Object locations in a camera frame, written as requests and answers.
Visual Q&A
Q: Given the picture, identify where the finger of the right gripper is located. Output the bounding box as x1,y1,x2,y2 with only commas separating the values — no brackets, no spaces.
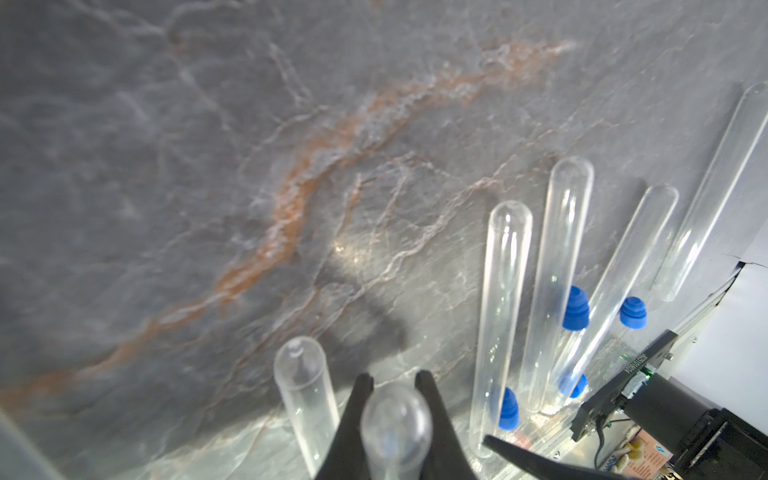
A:
482,435,630,480

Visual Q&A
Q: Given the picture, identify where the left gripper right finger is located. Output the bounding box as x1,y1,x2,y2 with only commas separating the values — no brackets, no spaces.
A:
415,370,476,480

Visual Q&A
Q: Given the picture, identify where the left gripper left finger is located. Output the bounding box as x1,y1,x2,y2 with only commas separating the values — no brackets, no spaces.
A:
315,373,374,480

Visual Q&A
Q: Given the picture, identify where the test tube blue stopper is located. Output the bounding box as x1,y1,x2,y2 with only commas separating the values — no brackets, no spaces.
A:
541,185,679,415
273,336,339,477
468,201,533,458
360,382,433,480

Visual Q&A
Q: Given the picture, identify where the clear test tube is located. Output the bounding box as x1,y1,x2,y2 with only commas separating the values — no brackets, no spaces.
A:
519,157,594,414

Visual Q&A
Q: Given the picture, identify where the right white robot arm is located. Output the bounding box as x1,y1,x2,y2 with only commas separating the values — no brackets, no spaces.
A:
580,374,767,479

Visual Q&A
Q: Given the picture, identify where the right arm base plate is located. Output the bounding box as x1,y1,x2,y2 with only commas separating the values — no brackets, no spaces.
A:
570,330,679,442

